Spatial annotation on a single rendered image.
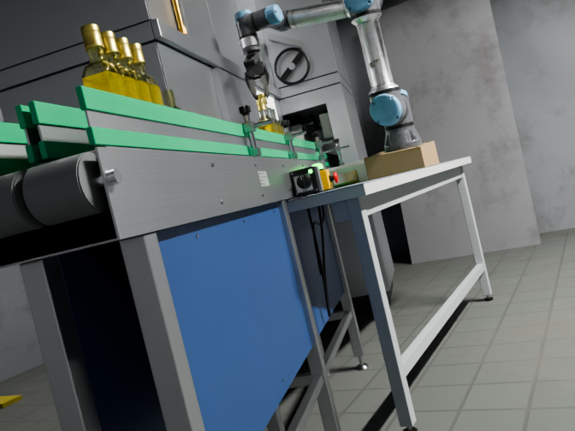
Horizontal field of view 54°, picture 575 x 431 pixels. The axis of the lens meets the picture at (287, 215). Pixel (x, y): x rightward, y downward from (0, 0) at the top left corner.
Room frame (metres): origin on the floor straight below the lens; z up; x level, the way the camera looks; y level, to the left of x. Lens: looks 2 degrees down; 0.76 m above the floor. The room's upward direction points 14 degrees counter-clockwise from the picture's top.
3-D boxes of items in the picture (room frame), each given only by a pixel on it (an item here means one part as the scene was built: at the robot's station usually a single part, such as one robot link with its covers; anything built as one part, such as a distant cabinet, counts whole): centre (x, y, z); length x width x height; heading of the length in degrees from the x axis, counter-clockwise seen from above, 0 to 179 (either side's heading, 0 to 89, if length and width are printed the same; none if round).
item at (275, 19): (2.32, -0.12, 1.48); 0.11 x 0.11 x 0.08; 66
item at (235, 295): (1.65, 0.10, 0.54); 1.59 x 0.18 x 0.43; 167
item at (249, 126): (1.44, 0.02, 0.94); 0.07 x 0.04 x 0.13; 77
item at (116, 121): (1.60, 0.02, 0.92); 1.75 x 0.01 x 0.08; 167
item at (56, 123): (1.62, 0.10, 0.92); 1.75 x 0.01 x 0.08; 167
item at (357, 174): (2.58, -0.28, 0.79); 0.27 x 0.17 x 0.08; 77
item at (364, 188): (2.63, 0.06, 0.73); 1.58 x 1.52 x 0.04; 151
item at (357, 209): (2.31, -0.54, 0.36); 1.51 x 0.09 x 0.71; 151
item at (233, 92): (2.68, 0.04, 1.15); 0.90 x 0.03 x 0.34; 167
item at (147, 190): (2.36, -0.07, 0.81); 3.38 x 0.24 x 0.13; 167
